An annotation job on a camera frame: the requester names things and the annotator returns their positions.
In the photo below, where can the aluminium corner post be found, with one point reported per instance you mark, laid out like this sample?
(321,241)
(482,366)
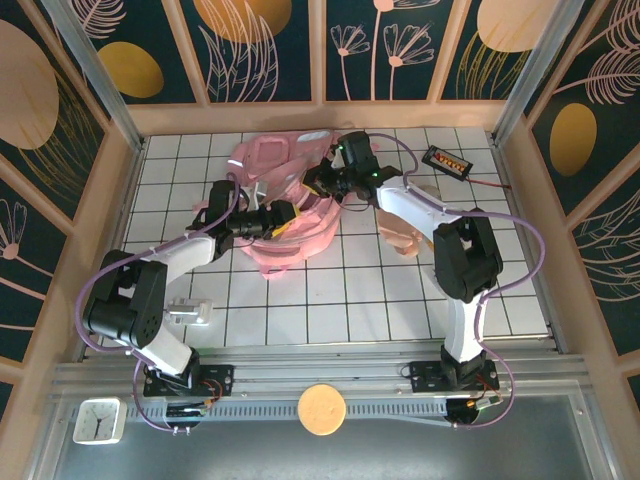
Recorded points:
(532,75)
(99,80)

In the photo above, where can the pink student backpack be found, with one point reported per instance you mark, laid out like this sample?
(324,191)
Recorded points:
(310,235)

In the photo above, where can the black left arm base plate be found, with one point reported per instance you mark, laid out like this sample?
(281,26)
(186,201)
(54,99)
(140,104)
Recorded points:
(220,380)

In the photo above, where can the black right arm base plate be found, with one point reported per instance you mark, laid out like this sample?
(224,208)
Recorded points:
(425,375)

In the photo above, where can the black power board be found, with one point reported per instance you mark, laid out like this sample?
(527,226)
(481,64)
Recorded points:
(447,161)

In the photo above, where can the white square clock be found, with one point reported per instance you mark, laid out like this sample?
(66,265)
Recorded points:
(100,422)

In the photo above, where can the yellow round disc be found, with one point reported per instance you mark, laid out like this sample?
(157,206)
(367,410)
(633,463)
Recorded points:
(321,410)

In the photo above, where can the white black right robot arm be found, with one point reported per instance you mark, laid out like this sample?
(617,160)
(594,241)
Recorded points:
(415,210)

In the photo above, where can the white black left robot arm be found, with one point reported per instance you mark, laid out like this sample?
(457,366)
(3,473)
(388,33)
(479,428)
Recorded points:
(185,255)

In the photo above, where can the peach soft pouch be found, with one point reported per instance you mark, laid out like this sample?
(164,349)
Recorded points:
(400,232)

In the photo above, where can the aluminium mounting rail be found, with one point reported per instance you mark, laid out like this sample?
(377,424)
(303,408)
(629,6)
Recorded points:
(320,372)

